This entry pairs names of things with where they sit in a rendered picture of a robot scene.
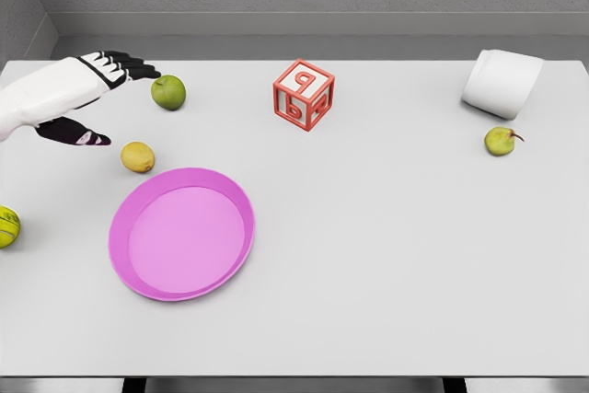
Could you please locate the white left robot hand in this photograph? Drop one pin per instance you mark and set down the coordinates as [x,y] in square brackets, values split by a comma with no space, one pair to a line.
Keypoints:
[69,84]

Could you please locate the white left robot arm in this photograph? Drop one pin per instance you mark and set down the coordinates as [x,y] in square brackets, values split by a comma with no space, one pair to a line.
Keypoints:
[11,110]

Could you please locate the yellow lemon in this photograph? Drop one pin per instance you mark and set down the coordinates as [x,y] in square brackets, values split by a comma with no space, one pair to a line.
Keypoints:
[137,157]

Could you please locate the pink round plate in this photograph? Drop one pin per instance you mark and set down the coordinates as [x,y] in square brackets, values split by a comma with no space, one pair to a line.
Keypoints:
[184,236]

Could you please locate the green apple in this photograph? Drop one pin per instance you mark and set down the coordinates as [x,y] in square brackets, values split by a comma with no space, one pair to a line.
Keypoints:
[169,92]

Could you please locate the yellow-green tennis ball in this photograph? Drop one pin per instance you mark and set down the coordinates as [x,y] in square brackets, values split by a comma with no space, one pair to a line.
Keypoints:
[7,227]

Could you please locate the red letter block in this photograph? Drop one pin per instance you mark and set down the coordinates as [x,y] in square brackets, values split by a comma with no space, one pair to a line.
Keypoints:
[303,94]

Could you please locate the green pear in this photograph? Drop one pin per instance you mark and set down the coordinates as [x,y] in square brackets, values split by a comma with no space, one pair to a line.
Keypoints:
[499,141]

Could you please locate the white cup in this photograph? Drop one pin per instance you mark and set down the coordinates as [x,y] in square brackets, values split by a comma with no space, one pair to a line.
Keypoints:
[504,84]

